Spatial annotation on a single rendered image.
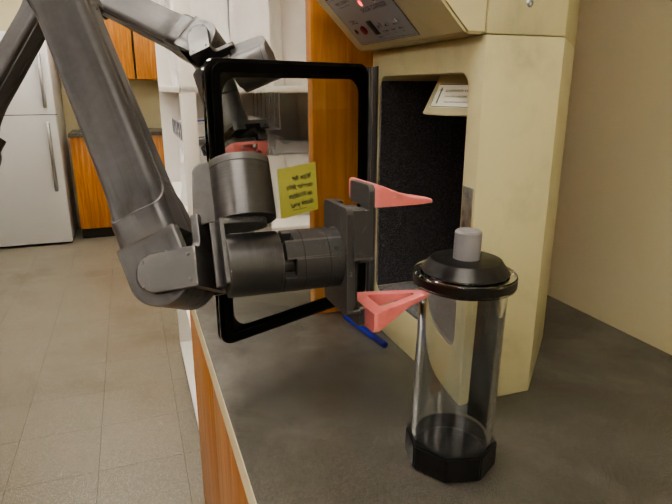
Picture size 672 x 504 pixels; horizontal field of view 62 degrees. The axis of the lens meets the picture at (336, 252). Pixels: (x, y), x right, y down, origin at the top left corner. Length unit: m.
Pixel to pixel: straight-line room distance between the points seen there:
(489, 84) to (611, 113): 0.48
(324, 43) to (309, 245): 0.56
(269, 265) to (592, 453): 0.46
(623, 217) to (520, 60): 0.49
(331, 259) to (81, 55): 0.32
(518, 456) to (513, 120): 0.40
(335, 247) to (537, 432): 0.39
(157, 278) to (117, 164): 0.12
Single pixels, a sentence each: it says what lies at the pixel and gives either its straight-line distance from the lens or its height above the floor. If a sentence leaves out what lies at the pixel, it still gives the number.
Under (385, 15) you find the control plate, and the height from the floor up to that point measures 1.44.
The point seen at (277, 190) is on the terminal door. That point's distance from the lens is 0.84.
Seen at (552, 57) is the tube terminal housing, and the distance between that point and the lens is 0.75.
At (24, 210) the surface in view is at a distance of 5.63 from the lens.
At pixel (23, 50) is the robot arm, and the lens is 1.25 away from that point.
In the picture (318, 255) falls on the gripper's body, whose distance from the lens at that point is 0.50.
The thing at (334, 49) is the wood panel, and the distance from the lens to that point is 1.01.
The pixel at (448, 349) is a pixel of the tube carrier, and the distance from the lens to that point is 0.59.
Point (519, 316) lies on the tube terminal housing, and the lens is 0.80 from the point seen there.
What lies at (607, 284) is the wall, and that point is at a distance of 1.17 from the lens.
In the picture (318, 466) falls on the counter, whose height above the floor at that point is 0.94.
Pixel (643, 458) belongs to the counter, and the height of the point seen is 0.94.
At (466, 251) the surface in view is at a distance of 0.59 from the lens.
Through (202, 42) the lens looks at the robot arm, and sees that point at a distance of 0.94.
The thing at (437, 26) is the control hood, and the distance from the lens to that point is 0.72.
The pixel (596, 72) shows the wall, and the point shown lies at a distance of 1.18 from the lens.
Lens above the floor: 1.35
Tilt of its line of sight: 16 degrees down
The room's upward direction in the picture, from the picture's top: straight up
